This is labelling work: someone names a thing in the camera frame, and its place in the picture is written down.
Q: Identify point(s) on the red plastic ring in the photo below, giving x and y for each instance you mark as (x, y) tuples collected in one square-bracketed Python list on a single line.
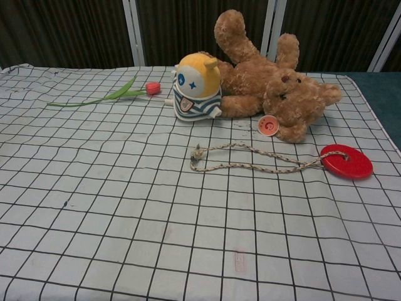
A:
[(360, 169)]

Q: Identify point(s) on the yellow striped plush doll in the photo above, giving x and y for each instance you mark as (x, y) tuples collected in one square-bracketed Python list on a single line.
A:
[(197, 78)]

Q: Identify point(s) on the artificial red tulip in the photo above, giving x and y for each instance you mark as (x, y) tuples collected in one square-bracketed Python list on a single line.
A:
[(152, 88)]

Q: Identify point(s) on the round orange hang tag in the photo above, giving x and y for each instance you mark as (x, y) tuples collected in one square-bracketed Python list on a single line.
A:
[(268, 126)]

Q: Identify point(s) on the dark white-framed folding screen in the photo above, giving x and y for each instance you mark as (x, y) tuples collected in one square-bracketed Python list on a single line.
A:
[(62, 31)]

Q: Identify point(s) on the brown teddy bear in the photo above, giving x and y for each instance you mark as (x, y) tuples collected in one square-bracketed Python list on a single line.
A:
[(250, 78)]

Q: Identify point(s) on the white black-grid tablecloth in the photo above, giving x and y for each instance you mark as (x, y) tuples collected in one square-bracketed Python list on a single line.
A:
[(125, 194)]

